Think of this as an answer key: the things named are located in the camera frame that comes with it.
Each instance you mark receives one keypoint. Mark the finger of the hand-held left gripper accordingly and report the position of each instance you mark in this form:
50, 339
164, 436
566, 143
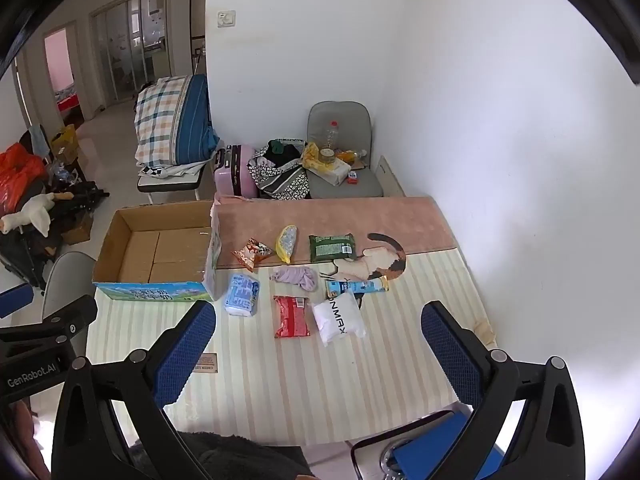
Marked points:
14, 301
70, 316

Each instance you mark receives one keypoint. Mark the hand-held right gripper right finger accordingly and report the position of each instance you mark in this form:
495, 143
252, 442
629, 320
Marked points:
449, 352

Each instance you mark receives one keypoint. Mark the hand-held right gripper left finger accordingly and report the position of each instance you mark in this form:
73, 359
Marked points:
186, 347

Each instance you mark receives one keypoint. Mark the light blue tissue pack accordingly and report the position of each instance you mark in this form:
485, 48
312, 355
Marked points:
241, 295

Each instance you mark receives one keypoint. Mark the red packet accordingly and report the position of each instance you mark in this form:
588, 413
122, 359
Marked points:
292, 317

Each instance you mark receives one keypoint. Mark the long blue packet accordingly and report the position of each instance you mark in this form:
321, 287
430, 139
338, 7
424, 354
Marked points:
357, 287

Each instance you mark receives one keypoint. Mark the orange snack packet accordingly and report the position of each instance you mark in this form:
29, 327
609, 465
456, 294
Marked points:
251, 254

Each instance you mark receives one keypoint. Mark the white packet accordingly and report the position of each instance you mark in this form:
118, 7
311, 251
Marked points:
337, 320

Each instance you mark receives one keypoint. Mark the purple cloth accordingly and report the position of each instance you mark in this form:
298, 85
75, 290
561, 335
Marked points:
299, 277

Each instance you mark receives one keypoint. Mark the yellow clear packet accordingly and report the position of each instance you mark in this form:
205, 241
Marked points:
287, 244

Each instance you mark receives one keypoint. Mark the green packet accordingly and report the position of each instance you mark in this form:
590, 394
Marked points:
330, 247

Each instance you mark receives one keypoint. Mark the person's left hand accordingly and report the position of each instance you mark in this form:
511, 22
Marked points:
25, 435

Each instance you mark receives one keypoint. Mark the small brown label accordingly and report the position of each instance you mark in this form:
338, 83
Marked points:
207, 362

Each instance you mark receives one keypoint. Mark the grey plastic chair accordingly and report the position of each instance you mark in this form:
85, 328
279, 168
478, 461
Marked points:
65, 280

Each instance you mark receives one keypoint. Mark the black bag pile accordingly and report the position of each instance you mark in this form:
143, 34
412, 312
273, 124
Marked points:
20, 260

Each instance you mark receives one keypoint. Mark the blue stool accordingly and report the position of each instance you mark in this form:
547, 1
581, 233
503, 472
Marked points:
440, 435

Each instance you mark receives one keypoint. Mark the small brown cardboard box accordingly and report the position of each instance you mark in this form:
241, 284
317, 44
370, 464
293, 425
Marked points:
77, 230

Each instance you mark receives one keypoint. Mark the white goose plush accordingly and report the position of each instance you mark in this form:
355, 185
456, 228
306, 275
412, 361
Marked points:
35, 210

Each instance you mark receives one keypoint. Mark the dark fuzzy cloth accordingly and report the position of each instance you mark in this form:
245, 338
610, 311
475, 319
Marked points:
240, 460

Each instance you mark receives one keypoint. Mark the orange plastic bag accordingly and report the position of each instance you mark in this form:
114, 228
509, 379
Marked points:
20, 170

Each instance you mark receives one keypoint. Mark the yellow brown carton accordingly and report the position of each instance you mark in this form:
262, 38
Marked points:
65, 145

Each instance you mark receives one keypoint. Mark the white seat chair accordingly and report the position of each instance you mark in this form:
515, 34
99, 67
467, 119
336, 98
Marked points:
170, 181

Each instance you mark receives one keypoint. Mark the pink suitcase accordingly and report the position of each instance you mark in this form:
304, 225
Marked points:
235, 170

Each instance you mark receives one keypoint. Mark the white board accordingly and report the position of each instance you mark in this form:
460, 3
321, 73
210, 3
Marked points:
391, 177

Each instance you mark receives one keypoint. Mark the black white patterned bag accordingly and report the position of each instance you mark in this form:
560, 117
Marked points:
280, 180

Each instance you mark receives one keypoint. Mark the small red box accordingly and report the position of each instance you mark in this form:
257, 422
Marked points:
353, 178

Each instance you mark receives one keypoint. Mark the white carton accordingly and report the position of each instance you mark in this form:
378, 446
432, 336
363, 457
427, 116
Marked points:
332, 172

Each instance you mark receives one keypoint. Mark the dark green clothing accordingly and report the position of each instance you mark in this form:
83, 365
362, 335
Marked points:
282, 150

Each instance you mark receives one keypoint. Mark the orange snack bag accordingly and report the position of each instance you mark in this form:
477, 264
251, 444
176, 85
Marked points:
352, 154

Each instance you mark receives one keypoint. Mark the yellow plastic bag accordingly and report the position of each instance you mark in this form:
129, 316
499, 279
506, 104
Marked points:
311, 157

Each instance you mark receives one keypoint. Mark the blue cushion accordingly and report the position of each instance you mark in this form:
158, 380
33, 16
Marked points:
196, 115

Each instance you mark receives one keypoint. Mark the clear plastic bottle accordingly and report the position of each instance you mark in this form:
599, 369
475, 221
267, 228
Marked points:
331, 140

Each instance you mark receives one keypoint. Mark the grey padded chair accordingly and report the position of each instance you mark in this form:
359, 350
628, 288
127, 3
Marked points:
340, 117

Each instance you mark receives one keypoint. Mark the glass sliding door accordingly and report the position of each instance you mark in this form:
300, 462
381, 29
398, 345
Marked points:
130, 45

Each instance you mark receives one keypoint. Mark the wooden door frame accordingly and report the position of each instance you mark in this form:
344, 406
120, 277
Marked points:
77, 70

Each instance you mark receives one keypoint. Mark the wall light switch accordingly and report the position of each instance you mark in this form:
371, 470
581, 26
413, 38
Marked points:
226, 18

